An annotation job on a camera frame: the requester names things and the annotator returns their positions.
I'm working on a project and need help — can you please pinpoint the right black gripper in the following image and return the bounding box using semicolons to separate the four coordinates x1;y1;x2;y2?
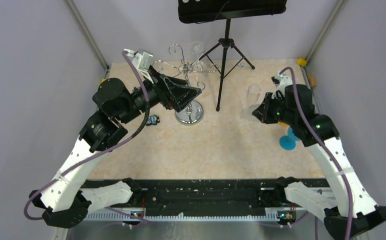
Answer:
253;92;296;127

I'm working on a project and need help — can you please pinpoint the small blue owl toy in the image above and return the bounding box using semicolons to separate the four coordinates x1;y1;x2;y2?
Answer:
146;114;160;126

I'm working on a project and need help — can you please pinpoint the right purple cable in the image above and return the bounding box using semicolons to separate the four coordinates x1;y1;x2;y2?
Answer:
279;66;353;240

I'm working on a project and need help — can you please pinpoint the black music stand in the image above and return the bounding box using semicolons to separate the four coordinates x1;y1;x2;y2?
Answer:
177;0;287;111

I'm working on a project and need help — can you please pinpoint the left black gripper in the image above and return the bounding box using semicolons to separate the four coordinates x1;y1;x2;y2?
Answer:
118;64;202;124

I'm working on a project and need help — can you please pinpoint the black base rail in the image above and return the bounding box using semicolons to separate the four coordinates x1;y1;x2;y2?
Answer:
80;178;329;223

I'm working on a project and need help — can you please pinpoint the clear flute glass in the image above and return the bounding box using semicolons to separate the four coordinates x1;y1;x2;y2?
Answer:
241;84;261;122

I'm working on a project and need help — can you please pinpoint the purple cable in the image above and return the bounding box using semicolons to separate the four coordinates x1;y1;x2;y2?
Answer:
279;66;353;240
24;50;155;229

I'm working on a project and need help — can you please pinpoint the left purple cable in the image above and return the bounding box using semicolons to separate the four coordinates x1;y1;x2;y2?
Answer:
24;50;155;229

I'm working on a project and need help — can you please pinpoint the blue wine glass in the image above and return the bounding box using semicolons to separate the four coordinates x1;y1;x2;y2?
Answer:
279;127;301;151

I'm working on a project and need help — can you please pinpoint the chrome wine glass rack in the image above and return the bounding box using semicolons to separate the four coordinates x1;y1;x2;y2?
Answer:
153;43;220;126

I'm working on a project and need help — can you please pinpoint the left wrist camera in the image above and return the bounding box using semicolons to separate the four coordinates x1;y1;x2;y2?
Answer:
123;48;154;83

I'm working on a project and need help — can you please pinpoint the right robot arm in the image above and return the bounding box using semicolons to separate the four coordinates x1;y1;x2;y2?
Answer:
252;84;386;240

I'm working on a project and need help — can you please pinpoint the orange wine glass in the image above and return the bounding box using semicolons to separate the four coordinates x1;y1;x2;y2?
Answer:
278;122;289;128

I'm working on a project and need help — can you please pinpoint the yellow corner clamp right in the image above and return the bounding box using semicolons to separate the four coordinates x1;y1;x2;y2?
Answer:
296;58;307;67

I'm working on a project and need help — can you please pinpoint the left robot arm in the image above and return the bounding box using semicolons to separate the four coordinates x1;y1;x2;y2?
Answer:
29;67;202;229

